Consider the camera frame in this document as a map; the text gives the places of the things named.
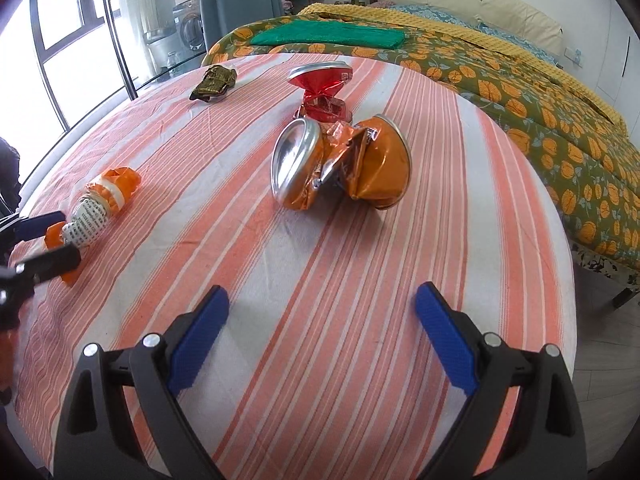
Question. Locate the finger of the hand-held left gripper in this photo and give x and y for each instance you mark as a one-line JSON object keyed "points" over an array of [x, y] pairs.
{"points": [[50, 262], [37, 225]]}

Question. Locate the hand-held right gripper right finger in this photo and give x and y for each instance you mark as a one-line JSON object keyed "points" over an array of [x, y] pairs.
{"points": [[445, 340]]}

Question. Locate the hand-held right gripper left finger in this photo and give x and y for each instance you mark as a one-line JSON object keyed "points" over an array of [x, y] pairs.
{"points": [[197, 340]]}

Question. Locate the orange white wrapper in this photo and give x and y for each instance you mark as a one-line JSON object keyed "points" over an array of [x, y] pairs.
{"points": [[92, 215]]}

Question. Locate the crushed orange can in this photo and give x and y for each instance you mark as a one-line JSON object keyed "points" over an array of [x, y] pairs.
{"points": [[345, 165]]}

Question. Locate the striped orange white tablecloth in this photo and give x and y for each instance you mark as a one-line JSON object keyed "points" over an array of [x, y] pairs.
{"points": [[350, 260]]}

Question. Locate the patterned bed base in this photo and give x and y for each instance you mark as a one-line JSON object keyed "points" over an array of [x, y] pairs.
{"points": [[607, 270]]}

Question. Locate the black framed window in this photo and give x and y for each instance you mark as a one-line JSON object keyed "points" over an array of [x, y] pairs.
{"points": [[65, 40]]}

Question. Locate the dark crumpled wrapper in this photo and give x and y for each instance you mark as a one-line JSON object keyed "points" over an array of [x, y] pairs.
{"points": [[215, 82]]}

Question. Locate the green floral bed blanket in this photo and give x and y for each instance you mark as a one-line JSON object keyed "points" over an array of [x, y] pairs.
{"points": [[550, 125]]}

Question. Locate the black framed glass door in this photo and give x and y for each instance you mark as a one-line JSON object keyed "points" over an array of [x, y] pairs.
{"points": [[145, 10]]}

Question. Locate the washing machine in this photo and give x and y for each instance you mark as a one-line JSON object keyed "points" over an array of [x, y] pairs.
{"points": [[190, 25]]}

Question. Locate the crushed red can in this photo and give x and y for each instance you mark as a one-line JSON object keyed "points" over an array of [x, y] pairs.
{"points": [[320, 85]]}

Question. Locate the yellow knitted blanket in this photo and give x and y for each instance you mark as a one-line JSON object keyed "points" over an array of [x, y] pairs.
{"points": [[525, 55]]}

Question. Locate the grey blue curtain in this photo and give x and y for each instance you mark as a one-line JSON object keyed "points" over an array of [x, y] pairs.
{"points": [[235, 0]]}

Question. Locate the blue patterned pillow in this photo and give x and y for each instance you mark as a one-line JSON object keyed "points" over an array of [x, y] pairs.
{"points": [[450, 17]]}

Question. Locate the folded green cloth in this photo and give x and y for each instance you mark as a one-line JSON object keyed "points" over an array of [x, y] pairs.
{"points": [[325, 35]]}

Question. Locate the wall socket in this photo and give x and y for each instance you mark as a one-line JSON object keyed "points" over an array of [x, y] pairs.
{"points": [[575, 55]]}

